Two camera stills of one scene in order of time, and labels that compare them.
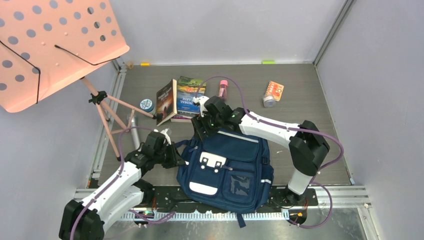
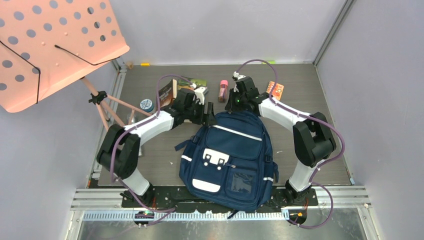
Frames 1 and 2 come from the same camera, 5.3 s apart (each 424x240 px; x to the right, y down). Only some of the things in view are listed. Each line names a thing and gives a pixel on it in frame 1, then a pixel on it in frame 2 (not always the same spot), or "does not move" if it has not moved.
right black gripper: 199,121 -> 231,107
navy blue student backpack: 228,170 does not move
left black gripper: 176,160 -> 208,119
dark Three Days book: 166,102 does not move
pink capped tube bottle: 223,89 does not move
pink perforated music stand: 45,45 does not move
